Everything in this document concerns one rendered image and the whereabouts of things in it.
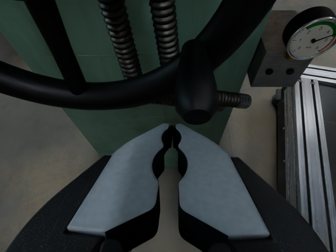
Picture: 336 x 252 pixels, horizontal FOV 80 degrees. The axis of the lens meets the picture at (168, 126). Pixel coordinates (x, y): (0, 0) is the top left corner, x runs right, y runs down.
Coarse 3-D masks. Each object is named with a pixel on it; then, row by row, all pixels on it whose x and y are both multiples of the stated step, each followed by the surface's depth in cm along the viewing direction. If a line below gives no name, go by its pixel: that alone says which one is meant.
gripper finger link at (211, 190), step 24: (192, 144) 10; (216, 144) 10; (192, 168) 9; (216, 168) 9; (192, 192) 8; (216, 192) 7; (240, 192) 7; (192, 216) 7; (216, 216) 7; (240, 216) 7; (192, 240) 7; (216, 240) 6
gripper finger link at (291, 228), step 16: (240, 160) 9; (240, 176) 8; (256, 176) 8; (256, 192) 7; (272, 192) 7; (272, 208) 7; (288, 208) 7; (272, 224) 6; (288, 224) 6; (304, 224) 6; (240, 240) 6; (256, 240) 6; (272, 240) 6; (288, 240) 6; (304, 240) 6; (320, 240) 6
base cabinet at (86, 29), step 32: (0, 0) 30; (64, 0) 29; (96, 0) 29; (128, 0) 29; (192, 0) 29; (32, 32) 34; (96, 32) 34; (192, 32) 33; (256, 32) 33; (32, 64) 40; (96, 64) 39; (224, 64) 38; (96, 128) 60; (128, 128) 59; (192, 128) 58; (224, 128) 58
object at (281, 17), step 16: (272, 16) 37; (288, 16) 36; (272, 32) 34; (256, 48) 36; (272, 48) 32; (256, 64) 35; (272, 64) 34; (288, 64) 34; (304, 64) 34; (256, 80) 37; (272, 80) 37; (288, 80) 37
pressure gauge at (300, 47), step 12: (300, 12) 26; (312, 12) 25; (324, 12) 25; (288, 24) 27; (300, 24) 25; (312, 24) 25; (324, 24) 25; (288, 36) 27; (300, 36) 26; (312, 36) 26; (324, 36) 26; (288, 48) 28; (300, 48) 28; (312, 48) 28; (324, 48) 28
